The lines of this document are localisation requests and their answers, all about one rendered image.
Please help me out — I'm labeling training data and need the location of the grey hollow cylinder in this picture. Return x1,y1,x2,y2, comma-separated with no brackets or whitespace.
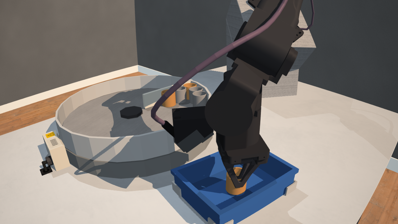
189,86,203,104
192,91,207,107
175,86,187,103

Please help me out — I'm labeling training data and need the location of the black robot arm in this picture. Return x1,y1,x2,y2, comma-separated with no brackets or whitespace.
172,0,304,153

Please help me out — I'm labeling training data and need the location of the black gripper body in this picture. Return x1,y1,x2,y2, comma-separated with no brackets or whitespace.
216,108,270,165

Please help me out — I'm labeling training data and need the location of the blue open crate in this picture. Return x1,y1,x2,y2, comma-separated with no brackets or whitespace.
171,152,299,224

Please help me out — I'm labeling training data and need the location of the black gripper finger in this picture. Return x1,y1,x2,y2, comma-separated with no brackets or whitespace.
222,158,260,188
236,163,250,179

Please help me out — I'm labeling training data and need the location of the beige round turntable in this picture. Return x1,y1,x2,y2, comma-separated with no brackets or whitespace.
40,75,213,179

